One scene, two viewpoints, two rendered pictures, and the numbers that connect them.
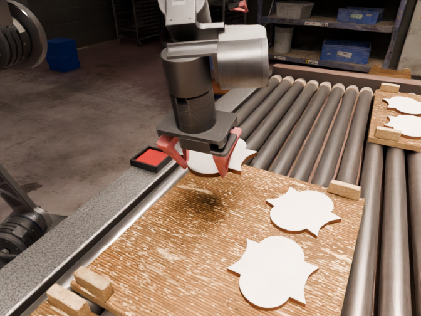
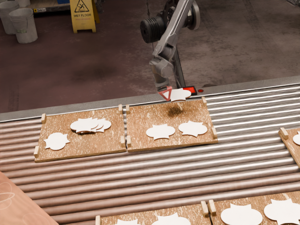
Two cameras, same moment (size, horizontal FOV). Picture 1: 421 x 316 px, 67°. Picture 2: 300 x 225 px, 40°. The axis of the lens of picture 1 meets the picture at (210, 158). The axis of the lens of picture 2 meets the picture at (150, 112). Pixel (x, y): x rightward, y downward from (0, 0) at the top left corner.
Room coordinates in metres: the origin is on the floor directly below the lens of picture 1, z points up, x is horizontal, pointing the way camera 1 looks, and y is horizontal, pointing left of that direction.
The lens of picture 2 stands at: (-0.49, -1.43, 2.11)
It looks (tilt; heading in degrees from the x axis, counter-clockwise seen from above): 34 degrees down; 61
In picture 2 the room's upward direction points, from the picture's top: 6 degrees counter-clockwise
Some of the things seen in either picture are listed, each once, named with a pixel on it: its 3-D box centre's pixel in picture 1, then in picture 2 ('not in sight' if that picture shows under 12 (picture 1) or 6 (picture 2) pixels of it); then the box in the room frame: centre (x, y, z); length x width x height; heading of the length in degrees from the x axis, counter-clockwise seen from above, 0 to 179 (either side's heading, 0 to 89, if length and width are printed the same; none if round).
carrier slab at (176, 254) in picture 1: (239, 237); (168, 123); (0.39, -0.05, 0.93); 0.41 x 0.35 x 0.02; 151
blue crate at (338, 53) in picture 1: (344, 51); not in sight; (4.63, -1.89, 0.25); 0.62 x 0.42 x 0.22; 68
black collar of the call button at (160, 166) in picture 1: (152, 158); (189, 91); (0.65, 0.14, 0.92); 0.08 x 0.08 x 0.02; 64
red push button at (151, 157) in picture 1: (152, 159); (189, 91); (0.65, 0.14, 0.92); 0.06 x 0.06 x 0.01; 64
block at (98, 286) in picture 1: (93, 283); (127, 109); (0.29, 0.16, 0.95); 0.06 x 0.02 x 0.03; 61
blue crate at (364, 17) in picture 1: (359, 15); not in sight; (4.59, -1.98, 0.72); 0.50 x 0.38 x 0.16; 53
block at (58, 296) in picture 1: (67, 301); (120, 109); (0.26, 0.19, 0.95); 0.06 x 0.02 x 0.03; 63
